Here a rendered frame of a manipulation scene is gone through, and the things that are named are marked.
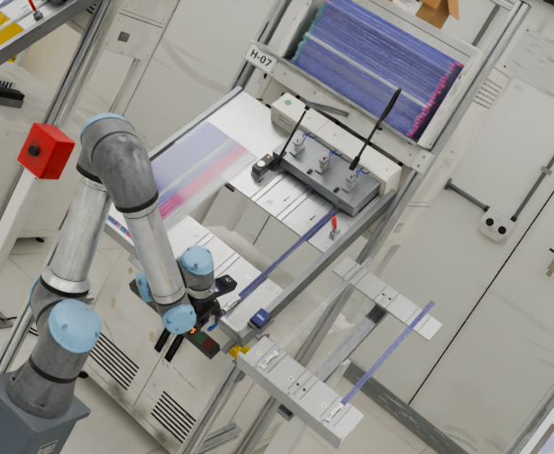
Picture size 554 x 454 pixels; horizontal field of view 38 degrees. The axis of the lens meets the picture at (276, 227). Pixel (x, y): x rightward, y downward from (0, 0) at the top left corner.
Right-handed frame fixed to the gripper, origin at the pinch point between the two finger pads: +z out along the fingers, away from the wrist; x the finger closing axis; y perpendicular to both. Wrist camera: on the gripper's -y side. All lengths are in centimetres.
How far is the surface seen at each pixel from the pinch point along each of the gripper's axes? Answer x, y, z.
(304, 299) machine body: -9, -55, 67
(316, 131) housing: -22, -71, -6
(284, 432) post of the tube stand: 31.7, 3.6, 22.3
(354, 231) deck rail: 10, -52, 1
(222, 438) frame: 13.4, 11.5, 43.8
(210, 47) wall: -177, -167, 115
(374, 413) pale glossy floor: 20, -83, 181
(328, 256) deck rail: 9.7, -39.8, 1.2
